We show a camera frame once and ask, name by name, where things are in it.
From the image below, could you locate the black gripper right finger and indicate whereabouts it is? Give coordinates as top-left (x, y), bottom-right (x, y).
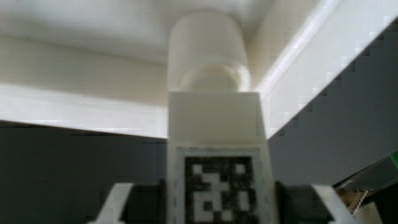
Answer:
top-left (276, 182), bottom-right (360, 224)

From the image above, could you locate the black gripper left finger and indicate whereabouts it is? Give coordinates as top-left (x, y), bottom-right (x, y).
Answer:
top-left (88, 182), bottom-right (166, 224)

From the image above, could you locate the white leg with tag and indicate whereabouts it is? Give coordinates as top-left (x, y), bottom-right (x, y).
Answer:
top-left (168, 10), bottom-right (280, 224)

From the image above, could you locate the white square tabletop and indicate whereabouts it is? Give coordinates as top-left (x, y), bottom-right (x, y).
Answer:
top-left (0, 0), bottom-right (398, 137)

